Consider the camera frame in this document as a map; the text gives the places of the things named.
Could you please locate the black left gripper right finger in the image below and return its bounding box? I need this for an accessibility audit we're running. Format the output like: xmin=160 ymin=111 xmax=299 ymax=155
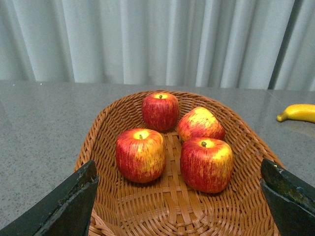
xmin=260 ymin=158 xmax=315 ymax=236

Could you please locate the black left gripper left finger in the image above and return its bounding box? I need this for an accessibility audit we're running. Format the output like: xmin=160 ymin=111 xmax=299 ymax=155
xmin=0 ymin=160 xmax=99 ymax=236

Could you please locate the yellow banana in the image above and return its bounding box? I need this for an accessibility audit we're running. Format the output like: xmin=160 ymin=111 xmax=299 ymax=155
xmin=277 ymin=104 xmax=315 ymax=123

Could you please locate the red apple large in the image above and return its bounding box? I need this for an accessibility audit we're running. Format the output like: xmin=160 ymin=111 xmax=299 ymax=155
xmin=116 ymin=128 xmax=166 ymax=183

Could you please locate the near red yellow apple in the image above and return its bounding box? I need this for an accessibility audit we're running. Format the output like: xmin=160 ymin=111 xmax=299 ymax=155
xmin=180 ymin=138 xmax=233 ymax=194

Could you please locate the left brown wicker basket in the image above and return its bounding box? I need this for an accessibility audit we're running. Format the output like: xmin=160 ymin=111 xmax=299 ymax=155
xmin=75 ymin=91 xmax=279 ymax=236

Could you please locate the grey white curtain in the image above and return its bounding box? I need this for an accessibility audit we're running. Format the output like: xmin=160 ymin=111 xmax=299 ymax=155
xmin=0 ymin=0 xmax=315 ymax=91

